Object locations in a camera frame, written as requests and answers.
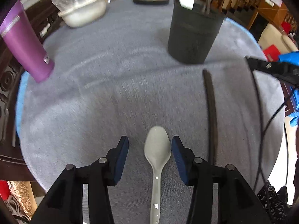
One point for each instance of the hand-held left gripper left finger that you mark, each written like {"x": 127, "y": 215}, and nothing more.
{"x": 121, "y": 161}

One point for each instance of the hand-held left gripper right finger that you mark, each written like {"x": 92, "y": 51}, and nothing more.
{"x": 179, "y": 162}

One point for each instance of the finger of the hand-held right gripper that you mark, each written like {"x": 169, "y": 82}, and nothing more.
{"x": 275, "y": 68}

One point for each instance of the dark wooden chopstick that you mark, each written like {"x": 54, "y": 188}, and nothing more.
{"x": 211, "y": 121}

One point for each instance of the black utensil holder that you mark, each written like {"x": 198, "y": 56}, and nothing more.
{"x": 191, "y": 35}

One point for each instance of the bright blue plastic sheet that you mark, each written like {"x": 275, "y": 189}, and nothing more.
{"x": 289, "y": 57}

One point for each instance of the cream upholstered seat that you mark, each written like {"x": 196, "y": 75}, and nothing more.
{"x": 273, "y": 36}

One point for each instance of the grey fleece blanket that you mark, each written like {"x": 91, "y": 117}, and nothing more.
{"x": 93, "y": 98}

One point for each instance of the dark floral trousers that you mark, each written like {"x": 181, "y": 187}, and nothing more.
{"x": 278, "y": 198}

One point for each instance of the golden textured bag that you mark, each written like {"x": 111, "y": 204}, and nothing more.
{"x": 21, "y": 196}

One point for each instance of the white plastic basin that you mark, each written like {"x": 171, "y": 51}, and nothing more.
{"x": 81, "y": 16}

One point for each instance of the purple thermos bottle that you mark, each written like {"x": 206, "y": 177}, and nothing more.
{"x": 25, "y": 44}

